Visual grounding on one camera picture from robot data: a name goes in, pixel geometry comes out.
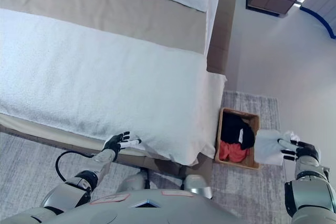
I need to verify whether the white garment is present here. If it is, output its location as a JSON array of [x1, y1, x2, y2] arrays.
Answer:
[[254, 129, 301, 167]]

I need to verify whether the black garment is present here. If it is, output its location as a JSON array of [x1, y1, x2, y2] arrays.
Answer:
[[220, 113, 256, 150]]

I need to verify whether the blue floor strip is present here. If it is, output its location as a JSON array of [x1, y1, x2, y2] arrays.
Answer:
[[299, 5, 336, 39]]

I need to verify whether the brown upholstered bed frame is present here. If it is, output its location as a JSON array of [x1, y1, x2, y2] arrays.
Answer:
[[0, 0, 240, 180]]

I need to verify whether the grey robot torso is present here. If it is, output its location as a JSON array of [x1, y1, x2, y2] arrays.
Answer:
[[0, 188, 253, 224]]

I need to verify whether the white fluffy throw blanket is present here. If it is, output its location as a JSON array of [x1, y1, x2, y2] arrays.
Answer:
[[0, 8, 228, 167]]

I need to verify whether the silver right robot leg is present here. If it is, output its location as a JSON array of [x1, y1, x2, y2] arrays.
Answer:
[[182, 173, 214, 200]]

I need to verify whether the silver robot leg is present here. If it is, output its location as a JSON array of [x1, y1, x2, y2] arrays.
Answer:
[[115, 169, 151, 193], [182, 173, 214, 200]]

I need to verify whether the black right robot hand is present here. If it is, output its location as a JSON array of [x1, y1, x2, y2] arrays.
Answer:
[[278, 136, 321, 162]]

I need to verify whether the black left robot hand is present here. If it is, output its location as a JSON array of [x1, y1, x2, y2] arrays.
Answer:
[[102, 131, 143, 154]]

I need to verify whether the silver left robot leg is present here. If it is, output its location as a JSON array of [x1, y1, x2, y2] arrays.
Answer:
[[115, 169, 151, 193]]

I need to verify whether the brown woven laundry basket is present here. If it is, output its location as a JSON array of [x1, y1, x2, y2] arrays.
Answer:
[[214, 107, 261, 170]]

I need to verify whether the beige duvet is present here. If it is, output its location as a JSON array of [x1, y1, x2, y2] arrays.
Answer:
[[0, 0, 211, 57]]

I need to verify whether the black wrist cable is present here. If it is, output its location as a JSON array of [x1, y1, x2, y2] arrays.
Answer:
[[55, 150, 96, 183]]

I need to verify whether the grey patterned rug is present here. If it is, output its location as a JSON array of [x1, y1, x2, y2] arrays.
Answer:
[[0, 90, 298, 224]]

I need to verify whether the red garment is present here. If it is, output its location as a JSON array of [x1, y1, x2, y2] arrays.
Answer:
[[218, 140, 251, 163]]

